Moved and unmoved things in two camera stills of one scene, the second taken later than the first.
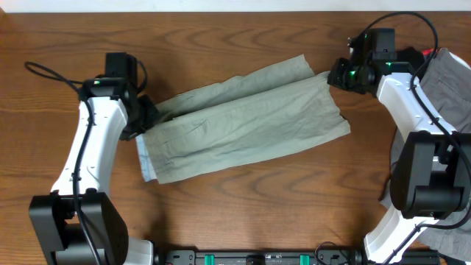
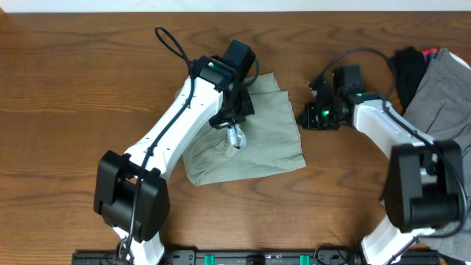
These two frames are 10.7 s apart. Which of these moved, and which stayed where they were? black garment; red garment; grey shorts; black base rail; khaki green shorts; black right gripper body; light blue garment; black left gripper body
Moved: khaki green shorts; black right gripper body; black left gripper body
Stayed: red garment; grey shorts; light blue garment; black garment; black base rail
